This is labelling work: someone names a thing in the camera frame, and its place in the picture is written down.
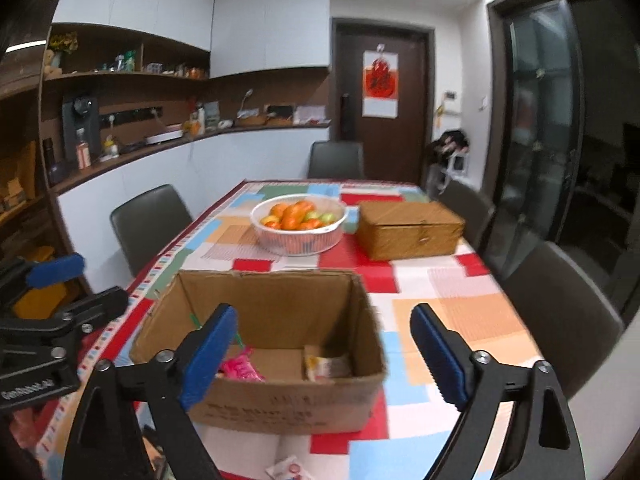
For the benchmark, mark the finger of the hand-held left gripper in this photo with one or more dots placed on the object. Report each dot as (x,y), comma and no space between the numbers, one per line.
(55,267)
(100,302)

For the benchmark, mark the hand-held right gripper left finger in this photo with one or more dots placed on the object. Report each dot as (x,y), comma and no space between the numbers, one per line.
(207,355)

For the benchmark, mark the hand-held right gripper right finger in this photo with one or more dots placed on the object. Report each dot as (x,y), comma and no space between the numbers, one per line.
(440,355)

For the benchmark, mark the pink snack packet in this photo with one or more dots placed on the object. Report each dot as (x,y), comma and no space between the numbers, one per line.
(240,367)

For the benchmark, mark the watermelon lollipop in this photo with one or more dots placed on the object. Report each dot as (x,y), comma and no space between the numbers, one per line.
(194,321)

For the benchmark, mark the brown cardboard box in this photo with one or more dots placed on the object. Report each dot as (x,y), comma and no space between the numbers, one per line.
(280,410)

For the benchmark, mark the clear orange cracker packet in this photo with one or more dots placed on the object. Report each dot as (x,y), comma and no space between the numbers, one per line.
(325,365)

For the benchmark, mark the yellow storage box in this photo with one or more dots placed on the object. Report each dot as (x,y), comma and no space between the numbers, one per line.
(42,302)

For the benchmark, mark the grey dining chair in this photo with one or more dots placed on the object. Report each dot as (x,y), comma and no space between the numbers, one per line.
(465,210)
(336,160)
(150,225)
(560,320)

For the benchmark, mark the black thermos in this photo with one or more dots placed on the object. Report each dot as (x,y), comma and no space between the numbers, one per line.
(48,162)

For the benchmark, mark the dark display cabinet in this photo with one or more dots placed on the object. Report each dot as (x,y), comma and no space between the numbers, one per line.
(20,160)

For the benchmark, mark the pink bottle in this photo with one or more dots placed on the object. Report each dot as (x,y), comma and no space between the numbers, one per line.
(83,155)

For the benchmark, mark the woven wicker box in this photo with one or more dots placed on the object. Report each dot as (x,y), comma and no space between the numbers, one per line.
(410,235)

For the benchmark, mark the long white purple packet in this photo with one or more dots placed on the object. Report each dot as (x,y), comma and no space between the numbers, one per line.
(287,469)

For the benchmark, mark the white fruit bowl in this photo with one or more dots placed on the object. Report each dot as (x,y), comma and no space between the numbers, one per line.
(300,242)

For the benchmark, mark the pile of mixed fruit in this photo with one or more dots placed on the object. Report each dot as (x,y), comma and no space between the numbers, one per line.
(295,215)

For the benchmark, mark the flat white tray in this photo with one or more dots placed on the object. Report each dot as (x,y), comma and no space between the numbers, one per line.
(164,137)

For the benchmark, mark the white stool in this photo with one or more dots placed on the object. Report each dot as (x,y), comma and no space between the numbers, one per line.
(457,167)

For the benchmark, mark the white counter cabinet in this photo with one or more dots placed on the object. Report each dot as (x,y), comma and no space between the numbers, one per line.
(225,160)

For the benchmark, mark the small teddy bear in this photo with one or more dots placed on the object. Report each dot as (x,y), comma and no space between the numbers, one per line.
(52,64)

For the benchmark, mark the orange juice bottle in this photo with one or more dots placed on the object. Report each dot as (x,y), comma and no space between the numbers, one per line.
(199,121)

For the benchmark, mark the black bag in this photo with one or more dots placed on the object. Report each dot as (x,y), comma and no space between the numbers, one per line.
(450,141)

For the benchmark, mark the dark glass sliding door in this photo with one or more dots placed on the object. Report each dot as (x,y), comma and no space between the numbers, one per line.
(540,160)

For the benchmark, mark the yellow flower bunch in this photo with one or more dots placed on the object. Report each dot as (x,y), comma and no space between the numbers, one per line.
(64,42)

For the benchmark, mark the small wicker basket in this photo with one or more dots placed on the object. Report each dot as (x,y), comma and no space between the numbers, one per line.
(251,120)

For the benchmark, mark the yellow hanging ornament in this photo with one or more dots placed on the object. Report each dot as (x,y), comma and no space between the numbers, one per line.
(440,115)

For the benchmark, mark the white gooseneck lamp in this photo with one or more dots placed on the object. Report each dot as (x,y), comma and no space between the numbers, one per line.
(247,94)

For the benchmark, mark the white intercom panel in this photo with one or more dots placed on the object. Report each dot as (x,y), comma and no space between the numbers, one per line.
(450,96)

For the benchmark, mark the white desk calendar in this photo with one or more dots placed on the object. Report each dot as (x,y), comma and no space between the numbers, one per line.
(310,113)

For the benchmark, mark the dark brown door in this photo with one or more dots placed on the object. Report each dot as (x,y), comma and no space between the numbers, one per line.
(350,70)

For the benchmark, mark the wall power strip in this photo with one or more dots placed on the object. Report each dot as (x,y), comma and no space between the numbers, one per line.
(130,115)

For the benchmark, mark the wooden wall shelf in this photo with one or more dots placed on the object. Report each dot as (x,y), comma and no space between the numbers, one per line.
(125,73)

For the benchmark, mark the red wall calendar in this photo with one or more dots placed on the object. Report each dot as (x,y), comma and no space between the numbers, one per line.
(381,85)

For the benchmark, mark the white wall cabinets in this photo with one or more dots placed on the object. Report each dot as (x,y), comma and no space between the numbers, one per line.
(270,25)

